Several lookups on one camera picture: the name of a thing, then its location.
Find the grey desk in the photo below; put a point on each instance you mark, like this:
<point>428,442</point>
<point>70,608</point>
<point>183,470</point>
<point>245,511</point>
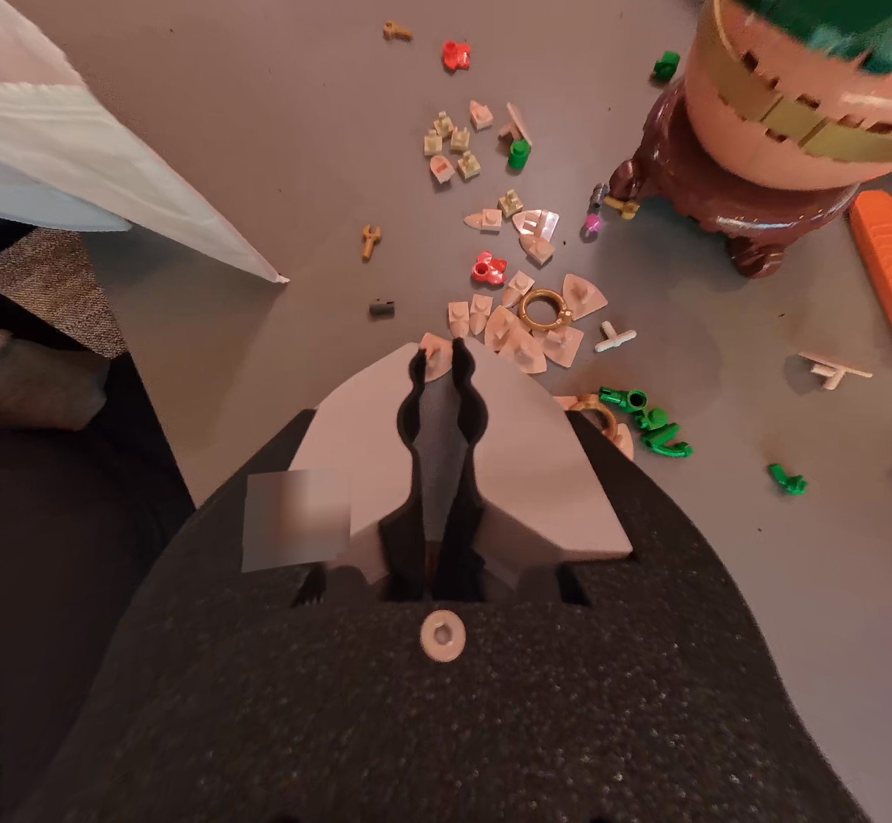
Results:
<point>279,105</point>

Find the white paper bag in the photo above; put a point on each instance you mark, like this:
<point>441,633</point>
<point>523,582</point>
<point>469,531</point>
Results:
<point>104,161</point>

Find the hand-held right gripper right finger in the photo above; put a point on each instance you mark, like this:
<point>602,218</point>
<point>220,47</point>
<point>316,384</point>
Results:
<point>536,474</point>

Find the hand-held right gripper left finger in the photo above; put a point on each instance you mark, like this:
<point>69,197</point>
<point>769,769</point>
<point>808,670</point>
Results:
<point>362,433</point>

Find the green stud brick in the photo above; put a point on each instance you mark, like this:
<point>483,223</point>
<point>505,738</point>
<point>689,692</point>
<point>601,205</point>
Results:
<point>665,65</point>

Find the person's dark trousers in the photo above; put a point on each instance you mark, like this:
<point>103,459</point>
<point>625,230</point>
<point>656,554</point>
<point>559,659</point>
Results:
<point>70,593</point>

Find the red flower brick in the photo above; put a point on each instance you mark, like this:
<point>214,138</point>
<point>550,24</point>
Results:
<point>456,55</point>
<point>488,269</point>

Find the dark grey pin brick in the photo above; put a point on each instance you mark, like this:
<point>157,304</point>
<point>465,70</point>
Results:
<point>381,308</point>

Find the magenta stud brick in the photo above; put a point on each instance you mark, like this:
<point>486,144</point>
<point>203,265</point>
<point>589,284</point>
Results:
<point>592,224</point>

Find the tan bar brick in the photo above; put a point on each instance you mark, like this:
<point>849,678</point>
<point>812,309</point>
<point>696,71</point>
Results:
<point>397,31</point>
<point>371,241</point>

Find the orange brick separator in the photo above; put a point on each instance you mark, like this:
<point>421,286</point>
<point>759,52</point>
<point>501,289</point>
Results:
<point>874,238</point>

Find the grey and yellow pin brick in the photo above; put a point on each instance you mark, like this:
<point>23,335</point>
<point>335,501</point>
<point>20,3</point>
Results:
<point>620,206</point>

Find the toy brick orchid pot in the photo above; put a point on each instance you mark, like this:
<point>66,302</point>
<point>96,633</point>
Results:
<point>732,140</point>

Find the white T-shaped brick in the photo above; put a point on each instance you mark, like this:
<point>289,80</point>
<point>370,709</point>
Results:
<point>617,337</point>

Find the cluster of green stem pieces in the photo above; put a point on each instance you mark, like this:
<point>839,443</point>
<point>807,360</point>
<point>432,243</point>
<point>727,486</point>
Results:
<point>648,419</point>

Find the tan clip brick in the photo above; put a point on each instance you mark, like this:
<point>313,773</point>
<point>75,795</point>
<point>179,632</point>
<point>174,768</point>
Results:
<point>511,201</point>

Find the cluster of tan pink pieces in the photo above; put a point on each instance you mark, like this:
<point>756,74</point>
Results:
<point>449,140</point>

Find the green stem brick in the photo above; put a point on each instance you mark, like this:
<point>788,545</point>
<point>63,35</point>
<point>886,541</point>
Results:
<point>787,478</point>

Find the pink wedge plate brick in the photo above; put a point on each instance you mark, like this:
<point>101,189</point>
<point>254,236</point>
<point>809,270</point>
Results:
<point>482,219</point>

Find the pale pink branch brick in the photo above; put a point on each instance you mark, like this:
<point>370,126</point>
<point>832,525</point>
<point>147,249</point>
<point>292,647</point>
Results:
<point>833,369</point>

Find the pearly pink petal brick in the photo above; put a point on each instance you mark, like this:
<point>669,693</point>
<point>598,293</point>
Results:
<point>538,222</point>
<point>536,250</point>

